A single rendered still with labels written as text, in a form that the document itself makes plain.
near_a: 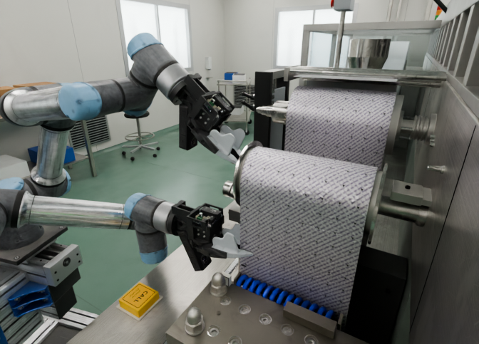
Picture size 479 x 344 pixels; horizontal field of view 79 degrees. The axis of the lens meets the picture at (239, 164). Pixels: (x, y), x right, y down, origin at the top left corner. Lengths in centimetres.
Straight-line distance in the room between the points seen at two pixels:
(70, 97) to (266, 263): 52
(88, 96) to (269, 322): 56
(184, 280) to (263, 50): 605
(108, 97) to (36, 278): 88
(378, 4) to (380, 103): 539
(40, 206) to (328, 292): 72
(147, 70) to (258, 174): 34
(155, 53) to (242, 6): 625
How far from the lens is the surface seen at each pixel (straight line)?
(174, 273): 92
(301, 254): 60
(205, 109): 63
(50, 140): 117
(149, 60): 70
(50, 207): 90
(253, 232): 62
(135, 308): 82
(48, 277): 133
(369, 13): 609
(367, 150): 73
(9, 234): 136
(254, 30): 674
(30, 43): 427
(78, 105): 66
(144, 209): 77
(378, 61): 120
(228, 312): 64
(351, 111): 72
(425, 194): 56
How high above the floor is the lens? 151
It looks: 22 degrees down
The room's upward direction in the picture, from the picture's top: straight up
